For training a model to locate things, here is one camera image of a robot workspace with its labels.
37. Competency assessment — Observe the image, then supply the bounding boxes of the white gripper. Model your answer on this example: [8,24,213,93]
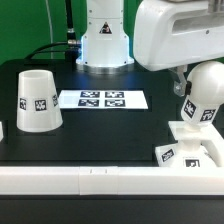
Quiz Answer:
[133,0,224,97]

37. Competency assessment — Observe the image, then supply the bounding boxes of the white lamp bulb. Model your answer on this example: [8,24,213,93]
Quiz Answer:
[181,61,224,126]

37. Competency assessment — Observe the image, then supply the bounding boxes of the white lamp base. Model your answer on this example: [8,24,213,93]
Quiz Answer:
[155,121,217,168]

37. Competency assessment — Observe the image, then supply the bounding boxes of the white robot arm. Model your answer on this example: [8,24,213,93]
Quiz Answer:
[77,0,224,96]

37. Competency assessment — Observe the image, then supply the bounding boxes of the white lamp shade cone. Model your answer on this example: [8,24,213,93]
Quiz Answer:
[17,70,63,133]

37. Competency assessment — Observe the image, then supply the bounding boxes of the white marker sheet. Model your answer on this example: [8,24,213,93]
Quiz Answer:
[59,90,148,109]

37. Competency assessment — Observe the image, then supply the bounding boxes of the white block left edge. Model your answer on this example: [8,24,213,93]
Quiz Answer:
[0,121,4,142]

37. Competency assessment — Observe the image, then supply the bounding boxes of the white right rail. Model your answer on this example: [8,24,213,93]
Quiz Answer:
[201,124,224,167]

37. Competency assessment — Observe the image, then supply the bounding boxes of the white rail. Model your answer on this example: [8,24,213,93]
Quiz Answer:
[0,166,224,195]
[201,124,224,167]

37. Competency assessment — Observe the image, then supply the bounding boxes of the black cable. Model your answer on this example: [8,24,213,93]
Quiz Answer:
[24,0,82,60]

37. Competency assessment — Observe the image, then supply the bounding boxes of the thin white cable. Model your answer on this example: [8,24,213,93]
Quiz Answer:
[45,0,55,60]

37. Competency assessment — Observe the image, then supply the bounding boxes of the white front rail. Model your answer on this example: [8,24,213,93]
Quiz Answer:
[0,166,224,195]

